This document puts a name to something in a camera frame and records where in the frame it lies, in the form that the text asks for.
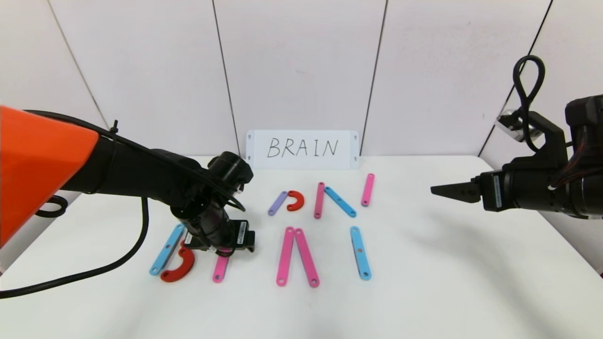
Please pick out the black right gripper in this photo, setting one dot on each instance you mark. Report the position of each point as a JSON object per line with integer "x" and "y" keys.
{"x": 495, "y": 190}

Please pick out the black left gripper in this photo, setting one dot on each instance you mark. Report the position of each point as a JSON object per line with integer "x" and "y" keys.
{"x": 241, "y": 232}

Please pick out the pink bar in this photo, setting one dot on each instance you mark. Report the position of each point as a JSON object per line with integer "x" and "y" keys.
{"x": 319, "y": 200}
{"x": 368, "y": 190}
{"x": 220, "y": 270}
{"x": 306, "y": 256}
{"x": 285, "y": 256}

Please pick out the small red curved piece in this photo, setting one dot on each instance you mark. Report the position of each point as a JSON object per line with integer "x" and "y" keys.
{"x": 300, "y": 201}

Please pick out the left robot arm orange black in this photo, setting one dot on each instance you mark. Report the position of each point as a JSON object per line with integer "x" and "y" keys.
{"x": 132, "y": 174}

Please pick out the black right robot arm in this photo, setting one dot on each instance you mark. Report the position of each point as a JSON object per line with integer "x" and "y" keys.
{"x": 586, "y": 195}

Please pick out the white BRAIN word card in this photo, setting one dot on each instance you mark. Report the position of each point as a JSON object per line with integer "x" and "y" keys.
{"x": 306, "y": 161}

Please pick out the large red curved piece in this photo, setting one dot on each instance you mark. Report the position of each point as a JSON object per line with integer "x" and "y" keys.
{"x": 181, "y": 273}

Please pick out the short purple flat bar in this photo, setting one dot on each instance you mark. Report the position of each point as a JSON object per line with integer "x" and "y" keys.
{"x": 277, "y": 203}

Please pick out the light blue flat bar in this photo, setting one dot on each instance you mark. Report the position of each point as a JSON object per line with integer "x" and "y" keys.
{"x": 360, "y": 253}
{"x": 339, "y": 202}
{"x": 165, "y": 252}

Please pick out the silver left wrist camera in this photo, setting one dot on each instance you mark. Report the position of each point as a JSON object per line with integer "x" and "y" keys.
{"x": 239, "y": 186}

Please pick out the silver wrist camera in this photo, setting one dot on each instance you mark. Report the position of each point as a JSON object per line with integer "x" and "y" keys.
{"x": 239, "y": 186}
{"x": 509, "y": 121}

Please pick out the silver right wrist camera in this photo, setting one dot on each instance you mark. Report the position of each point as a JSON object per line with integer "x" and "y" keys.
{"x": 509, "y": 121}

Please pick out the black right camera bracket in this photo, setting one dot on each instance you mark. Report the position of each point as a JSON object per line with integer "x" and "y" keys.
{"x": 550, "y": 137}

